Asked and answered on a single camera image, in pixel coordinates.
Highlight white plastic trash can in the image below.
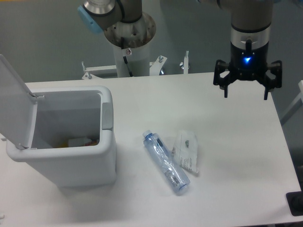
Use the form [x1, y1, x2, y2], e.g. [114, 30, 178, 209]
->
[1, 86, 116, 187]

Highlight black table corner clamp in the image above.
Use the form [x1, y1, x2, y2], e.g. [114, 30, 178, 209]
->
[286, 191, 303, 217]

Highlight clear blue plastic bottle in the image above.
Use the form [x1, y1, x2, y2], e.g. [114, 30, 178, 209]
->
[143, 130, 190, 195]

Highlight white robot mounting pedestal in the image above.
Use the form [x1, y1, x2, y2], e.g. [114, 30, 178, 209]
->
[103, 12, 157, 78]

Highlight white metal bracket frame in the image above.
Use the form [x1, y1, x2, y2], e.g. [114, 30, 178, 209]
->
[80, 50, 191, 80]

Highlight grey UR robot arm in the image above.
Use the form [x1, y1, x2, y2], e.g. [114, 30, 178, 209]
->
[77, 0, 282, 95]

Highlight black cable on pedestal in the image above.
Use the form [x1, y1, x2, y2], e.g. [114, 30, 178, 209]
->
[120, 36, 134, 78]

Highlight white trash can lid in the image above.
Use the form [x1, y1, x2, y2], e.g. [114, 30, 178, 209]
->
[0, 55, 45, 150]

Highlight trash inside can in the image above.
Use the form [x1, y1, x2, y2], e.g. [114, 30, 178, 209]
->
[55, 137, 99, 148]

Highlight clear plastic wrapper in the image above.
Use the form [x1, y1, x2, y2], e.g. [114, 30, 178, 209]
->
[171, 130, 199, 175]

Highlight white frame at right edge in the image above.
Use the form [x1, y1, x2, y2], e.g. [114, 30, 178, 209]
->
[280, 80, 303, 126]

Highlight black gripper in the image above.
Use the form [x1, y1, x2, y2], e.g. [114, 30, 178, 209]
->
[213, 43, 282, 100]

